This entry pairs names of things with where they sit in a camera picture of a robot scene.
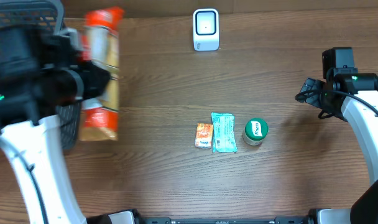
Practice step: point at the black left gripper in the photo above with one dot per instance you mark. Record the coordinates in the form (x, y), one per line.
(94, 81)

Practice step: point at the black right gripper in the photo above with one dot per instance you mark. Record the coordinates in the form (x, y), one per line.
(314, 98)

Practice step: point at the red orange snack bag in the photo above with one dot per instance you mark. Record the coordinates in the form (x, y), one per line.
(100, 115)

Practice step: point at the green lid jar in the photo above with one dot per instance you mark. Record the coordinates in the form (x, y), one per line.
(255, 131)

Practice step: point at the teal wet wipes pack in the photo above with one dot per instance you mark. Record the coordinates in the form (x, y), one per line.
(223, 133)

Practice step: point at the orange tissue pack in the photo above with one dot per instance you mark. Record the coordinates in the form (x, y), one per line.
(204, 135)

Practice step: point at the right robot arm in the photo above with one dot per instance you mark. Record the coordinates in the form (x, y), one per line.
(351, 96)

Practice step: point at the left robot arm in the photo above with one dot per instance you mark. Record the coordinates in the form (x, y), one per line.
(30, 134)

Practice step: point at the white barcode scanner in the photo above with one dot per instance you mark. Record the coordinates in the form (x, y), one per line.
(206, 30)

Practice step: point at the grey plastic shopping basket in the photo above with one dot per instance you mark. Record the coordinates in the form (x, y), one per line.
(49, 14)

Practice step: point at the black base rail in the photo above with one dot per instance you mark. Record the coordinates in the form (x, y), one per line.
(276, 220)

